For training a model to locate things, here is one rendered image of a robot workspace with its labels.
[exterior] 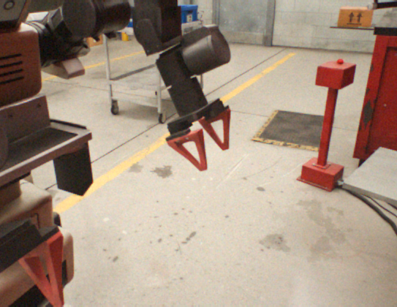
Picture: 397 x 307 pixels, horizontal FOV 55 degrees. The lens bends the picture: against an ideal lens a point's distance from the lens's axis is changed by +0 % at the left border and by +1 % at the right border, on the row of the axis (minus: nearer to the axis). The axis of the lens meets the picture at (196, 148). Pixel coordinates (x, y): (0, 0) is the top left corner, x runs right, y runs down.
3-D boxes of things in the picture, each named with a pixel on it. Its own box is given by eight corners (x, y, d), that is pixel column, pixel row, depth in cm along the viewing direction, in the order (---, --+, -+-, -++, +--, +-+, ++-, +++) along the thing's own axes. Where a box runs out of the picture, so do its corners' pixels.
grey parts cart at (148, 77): (156, 92, 456) (152, 8, 417) (205, 100, 429) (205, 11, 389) (107, 115, 384) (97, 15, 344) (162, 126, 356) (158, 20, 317)
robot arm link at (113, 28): (77, 9, 76) (57, 12, 71) (107, -24, 70) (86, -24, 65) (103, 50, 77) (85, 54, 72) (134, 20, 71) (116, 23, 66)
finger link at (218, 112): (245, 141, 74) (226, 96, 72) (230, 155, 68) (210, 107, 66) (216, 149, 78) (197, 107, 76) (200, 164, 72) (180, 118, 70)
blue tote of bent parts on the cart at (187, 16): (158, 20, 416) (157, 3, 409) (198, 23, 396) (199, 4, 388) (139, 24, 388) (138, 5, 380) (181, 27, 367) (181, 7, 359)
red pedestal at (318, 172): (308, 169, 277) (324, 54, 242) (342, 180, 262) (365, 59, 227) (295, 180, 263) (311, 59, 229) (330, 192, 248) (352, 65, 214)
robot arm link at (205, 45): (160, 20, 70) (132, 25, 63) (211, -10, 63) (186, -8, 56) (186, 80, 72) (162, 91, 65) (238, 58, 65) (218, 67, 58)
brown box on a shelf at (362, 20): (336, 23, 267) (339, 4, 262) (377, 25, 256) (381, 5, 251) (329, 28, 243) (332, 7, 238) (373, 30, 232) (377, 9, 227)
